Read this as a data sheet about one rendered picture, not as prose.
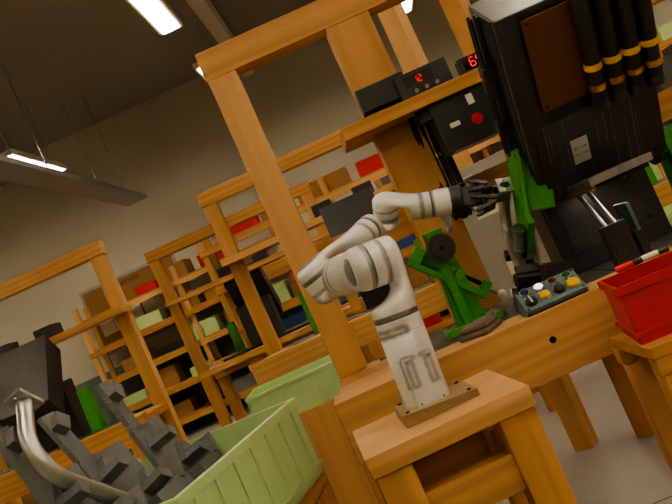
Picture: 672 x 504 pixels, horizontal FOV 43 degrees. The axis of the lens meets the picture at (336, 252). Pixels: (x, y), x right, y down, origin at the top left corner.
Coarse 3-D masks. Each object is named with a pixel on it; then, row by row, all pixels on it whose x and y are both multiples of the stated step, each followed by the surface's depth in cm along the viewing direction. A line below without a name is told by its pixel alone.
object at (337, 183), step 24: (360, 168) 916; (384, 168) 911; (312, 192) 922; (336, 192) 909; (264, 216) 925; (240, 240) 914; (408, 240) 913; (216, 264) 963; (288, 264) 911; (216, 288) 919; (288, 288) 935
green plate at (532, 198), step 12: (516, 156) 217; (516, 168) 218; (516, 180) 220; (528, 180) 218; (516, 192) 223; (528, 192) 218; (540, 192) 218; (552, 192) 218; (516, 204) 225; (528, 204) 218; (540, 204) 218; (552, 204) 218; (516, 216) 227
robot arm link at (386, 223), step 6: (396, 210) 225; (366, 216) 221; (372, 216) 221; (378, 216) 226; (384, 216) 225; (390, 216) 225; (396, 216) 226; (378, 222) 220; (384, 222) 226; (390, 222) 226; (396, 222) 227; (378, 228) 220; (384, 228) 223; (390, 228) 226; (384, 234) 224
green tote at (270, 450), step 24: (288, 408) 180; (216, 432) 190; (240, 432) 189; (264, 432) 164; (288, 432) 176; (240, 456) 152; (264, 456) 161; (288, 456) 171; (312, 456) 183; (216, 480) 140; (240, 480) 148; (264, 480) 156; (288, 480) 166; (312, 480) 177
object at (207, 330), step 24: (264, 240) 1159; (192, 264) 1203; (144, 288) 1172; (72, 312) 1171; (192, 312) 1159; (96, 336) 1213; (216, 336) 1157; (96, 360) 1169; (168, 360) 1160; (216, 360) 1203; (120, 384) 1211; (168, 384) 1171; (192, 384) 1158; (240, 384) 1164; (192, 408) 1170
